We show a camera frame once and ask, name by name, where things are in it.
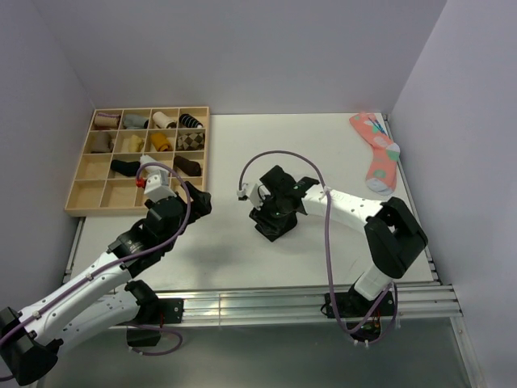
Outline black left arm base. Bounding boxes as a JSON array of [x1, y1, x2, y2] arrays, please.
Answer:
[[126, 298, 183, 348]]

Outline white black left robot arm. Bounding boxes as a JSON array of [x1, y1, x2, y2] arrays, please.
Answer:
[[1, 182, 212, 386]]

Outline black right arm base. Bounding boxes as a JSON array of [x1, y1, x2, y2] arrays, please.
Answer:
[[334, 289, 398, 345]]

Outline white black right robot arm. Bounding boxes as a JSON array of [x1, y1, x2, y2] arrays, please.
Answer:
[[246, 166, 434, 315]]

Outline dark brown rolled sock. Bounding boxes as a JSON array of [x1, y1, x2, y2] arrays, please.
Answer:
[[174, 155, 202, 177]]

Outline black rolled sock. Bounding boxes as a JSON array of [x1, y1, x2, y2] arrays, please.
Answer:
[[110, 159, 141, 177]]

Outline brown checkered rolled sock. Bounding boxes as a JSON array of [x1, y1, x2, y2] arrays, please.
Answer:
[[176, 132, 205, 151]]

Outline mustard yellow rolled sock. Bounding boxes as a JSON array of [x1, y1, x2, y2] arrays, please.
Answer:
[[150, 133, 173, 152]]

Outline wooden compartment tray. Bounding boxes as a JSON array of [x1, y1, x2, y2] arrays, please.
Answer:
[[65, 106, 211, 217]]

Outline pale yellow rolled sock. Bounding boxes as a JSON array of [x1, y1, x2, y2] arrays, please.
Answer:
[[128, 135, 145, 153]]

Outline black white striped sock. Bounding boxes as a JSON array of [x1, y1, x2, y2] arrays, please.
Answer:
[[179, 113, 203, 129]]

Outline cream rolled sock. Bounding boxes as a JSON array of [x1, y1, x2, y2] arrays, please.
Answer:
[[153, 112, 177, 129]]

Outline pink patterned sock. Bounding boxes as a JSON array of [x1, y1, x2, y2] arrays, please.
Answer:
[[349, 112, 401, 196]]

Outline grey rolled sock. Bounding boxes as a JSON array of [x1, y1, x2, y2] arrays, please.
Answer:
[[123, 114, 149, 129]]

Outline taupe rolled sock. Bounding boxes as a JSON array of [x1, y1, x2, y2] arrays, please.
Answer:
[[90, 133, 113, 154]]

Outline beige purple rolled sock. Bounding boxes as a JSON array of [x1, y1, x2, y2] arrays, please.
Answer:
[[94, 112, 120, 129]]

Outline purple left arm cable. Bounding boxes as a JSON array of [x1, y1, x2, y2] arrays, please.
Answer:
[[0, 163, 191, 356]]

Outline aluminium frame rail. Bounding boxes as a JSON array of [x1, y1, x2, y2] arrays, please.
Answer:
[[63, 217, 463, 327]]

